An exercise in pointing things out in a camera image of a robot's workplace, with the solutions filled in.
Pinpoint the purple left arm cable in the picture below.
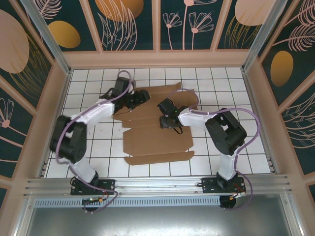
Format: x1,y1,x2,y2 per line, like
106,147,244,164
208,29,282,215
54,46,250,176
55,70,121,214

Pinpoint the brown cardboard box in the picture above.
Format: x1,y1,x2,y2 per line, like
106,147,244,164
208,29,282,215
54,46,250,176
112,82,197,166

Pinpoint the grey metal sheet panel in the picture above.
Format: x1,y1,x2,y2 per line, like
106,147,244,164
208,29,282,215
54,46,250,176
24,206,296,236

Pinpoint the aluminium mounting rail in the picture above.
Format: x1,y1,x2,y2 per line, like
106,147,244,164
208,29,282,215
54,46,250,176
23,174,293,197

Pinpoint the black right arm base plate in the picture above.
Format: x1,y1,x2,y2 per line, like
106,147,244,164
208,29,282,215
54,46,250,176
201,177,246,195

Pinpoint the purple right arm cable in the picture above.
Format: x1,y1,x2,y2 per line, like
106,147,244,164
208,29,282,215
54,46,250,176
168,88,261,212

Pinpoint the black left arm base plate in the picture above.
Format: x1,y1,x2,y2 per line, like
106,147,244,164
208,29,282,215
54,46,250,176
70,178,116,196

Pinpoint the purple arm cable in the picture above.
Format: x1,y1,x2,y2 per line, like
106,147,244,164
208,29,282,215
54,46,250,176
55,70,121,214
168,88,261,212

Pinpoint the aluminium corner post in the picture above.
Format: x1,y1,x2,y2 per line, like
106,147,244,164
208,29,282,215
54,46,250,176
241,0,288,73
21,0,72,76

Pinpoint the grey slotted cable duct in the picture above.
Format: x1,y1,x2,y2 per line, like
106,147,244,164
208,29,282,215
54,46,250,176
34,196,221,207

